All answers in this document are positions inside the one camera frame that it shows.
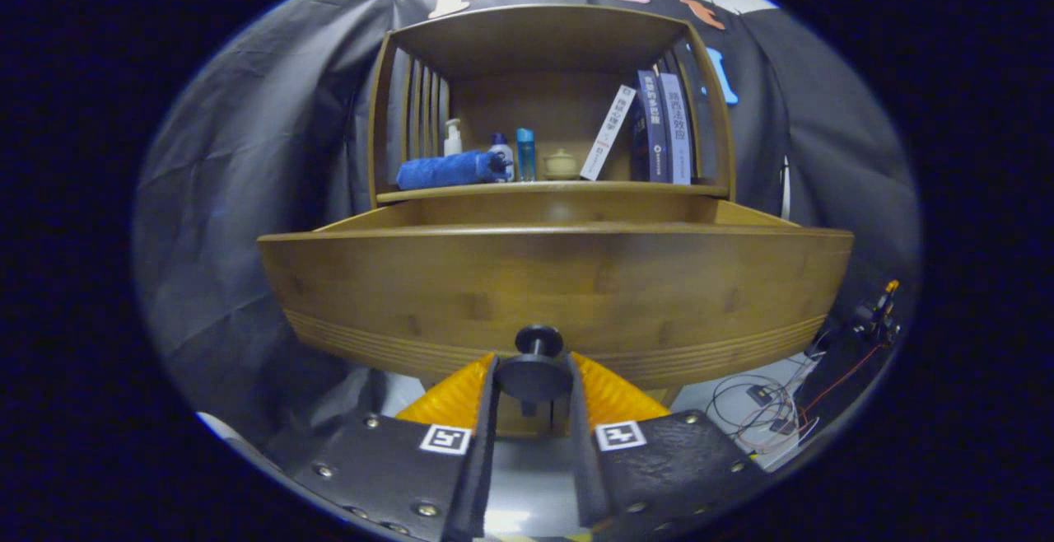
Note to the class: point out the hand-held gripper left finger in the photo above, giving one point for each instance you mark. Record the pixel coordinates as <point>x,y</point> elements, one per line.
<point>478,460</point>

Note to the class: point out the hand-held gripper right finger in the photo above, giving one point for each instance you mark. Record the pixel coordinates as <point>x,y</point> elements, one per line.
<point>583,468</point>

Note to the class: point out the wooden drawer with black knob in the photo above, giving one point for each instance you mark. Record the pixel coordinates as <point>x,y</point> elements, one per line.
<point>535,287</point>

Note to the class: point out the wooden countertop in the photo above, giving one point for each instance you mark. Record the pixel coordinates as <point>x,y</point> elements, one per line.
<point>576,188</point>

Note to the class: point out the wooden cabinet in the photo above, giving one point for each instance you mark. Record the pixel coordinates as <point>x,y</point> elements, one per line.
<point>535,105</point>

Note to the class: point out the blue folded towel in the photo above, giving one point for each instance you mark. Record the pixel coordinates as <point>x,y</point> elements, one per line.
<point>445,171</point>

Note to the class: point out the beige lidded teacup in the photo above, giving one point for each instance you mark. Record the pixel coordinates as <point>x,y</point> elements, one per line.
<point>561,165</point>

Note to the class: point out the clear blue bottle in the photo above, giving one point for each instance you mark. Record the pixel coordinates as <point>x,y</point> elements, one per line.
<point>526,155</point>

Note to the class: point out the white bottle with blue cap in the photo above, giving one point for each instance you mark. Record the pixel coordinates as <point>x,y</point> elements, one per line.
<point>504,151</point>

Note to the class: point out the white pump bottle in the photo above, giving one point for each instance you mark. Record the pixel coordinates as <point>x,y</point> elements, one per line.
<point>453,142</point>

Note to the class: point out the thin dark navy book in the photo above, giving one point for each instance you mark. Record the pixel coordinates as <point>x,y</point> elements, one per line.
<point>638,151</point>

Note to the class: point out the black clamp with orange tip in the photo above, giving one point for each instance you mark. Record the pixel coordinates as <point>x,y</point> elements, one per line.
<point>874,315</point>

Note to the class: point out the white leaning book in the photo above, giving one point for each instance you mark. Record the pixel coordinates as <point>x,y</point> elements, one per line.
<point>609,132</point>

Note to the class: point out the dark blue book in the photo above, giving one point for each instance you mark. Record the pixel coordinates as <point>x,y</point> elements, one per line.
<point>653,130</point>

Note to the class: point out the pale lavender book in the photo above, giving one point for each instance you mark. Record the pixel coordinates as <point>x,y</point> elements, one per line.
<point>678,130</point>

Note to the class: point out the black backdrop cloth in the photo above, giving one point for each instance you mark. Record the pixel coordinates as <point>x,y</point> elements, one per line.
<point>247,155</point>

